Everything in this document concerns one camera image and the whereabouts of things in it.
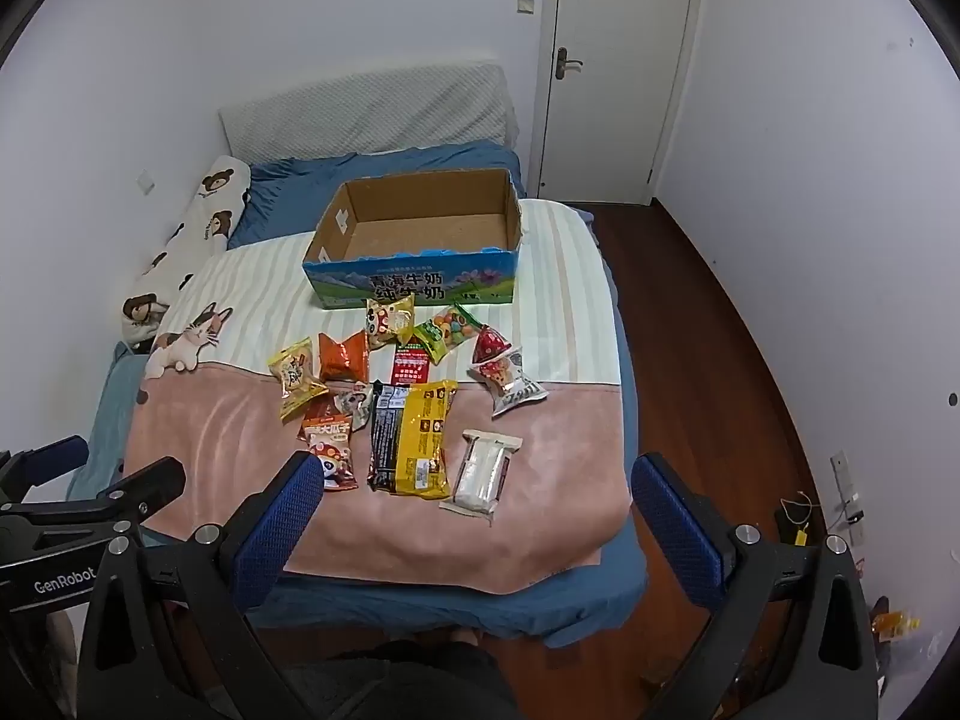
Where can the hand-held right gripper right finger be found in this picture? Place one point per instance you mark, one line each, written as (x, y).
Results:
(675, 529)

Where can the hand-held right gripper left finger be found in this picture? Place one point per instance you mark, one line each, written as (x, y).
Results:
(277, 532)

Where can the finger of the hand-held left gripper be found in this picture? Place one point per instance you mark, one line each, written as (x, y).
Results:
(154, 481)
(60, 454)

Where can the yellow and brown snack packet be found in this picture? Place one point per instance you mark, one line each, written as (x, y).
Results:
(300, 379)

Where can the orange snack packet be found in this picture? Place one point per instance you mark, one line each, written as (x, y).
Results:
(343, 356)

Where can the white and red snack packet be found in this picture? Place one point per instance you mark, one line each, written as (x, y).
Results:
(511, 384)

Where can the green colourful candy bag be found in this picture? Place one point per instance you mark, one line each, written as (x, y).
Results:
(442, 331)

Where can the blue printed cardboard box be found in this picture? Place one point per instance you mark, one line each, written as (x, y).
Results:
(420, 229)

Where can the light blue quilt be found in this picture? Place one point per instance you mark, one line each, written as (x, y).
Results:
(105, 420)

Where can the blue bed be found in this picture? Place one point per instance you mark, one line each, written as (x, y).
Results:
(630, 577)

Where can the red mushroom print snack packet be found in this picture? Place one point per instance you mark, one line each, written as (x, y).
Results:
(336, 465)

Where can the red seed snack packet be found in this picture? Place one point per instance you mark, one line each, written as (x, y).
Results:
(326, 424)

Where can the striped pink cat blanket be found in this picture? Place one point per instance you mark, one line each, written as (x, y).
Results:
(555, 457)

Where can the black long snack packet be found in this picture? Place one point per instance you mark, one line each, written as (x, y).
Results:
(386, 435)

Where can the small silver snack packet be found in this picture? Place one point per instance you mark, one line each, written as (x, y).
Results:
(352, 403)

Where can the large yellow snack packet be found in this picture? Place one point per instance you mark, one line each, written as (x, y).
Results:
(427, 435)

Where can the clear white snack packet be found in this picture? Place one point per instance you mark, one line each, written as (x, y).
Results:
(484, 474)

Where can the red square snack packet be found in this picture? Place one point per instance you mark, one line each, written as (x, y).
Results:
(410, 367)

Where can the orange plastic bag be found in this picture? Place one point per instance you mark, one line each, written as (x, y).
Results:
(892, 621)

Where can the yellow cartoon snack packet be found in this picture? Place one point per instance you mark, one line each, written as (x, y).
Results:
(388, 321)

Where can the red strawberry snack packet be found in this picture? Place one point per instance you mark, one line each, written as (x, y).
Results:
(491, 345)

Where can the white bear print pillow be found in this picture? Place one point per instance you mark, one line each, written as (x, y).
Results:
(202, 225)

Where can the blue pillow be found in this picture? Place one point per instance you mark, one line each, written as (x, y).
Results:
(292, 187)

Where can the grey cushion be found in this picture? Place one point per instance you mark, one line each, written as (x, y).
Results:
(367, 109)

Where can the white door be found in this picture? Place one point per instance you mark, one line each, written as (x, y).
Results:
(622, 67)

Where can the white wall socket with plug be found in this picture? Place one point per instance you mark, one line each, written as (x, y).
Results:
(846, 491)

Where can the white wall outlet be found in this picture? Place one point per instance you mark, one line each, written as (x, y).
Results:
(146, 181)

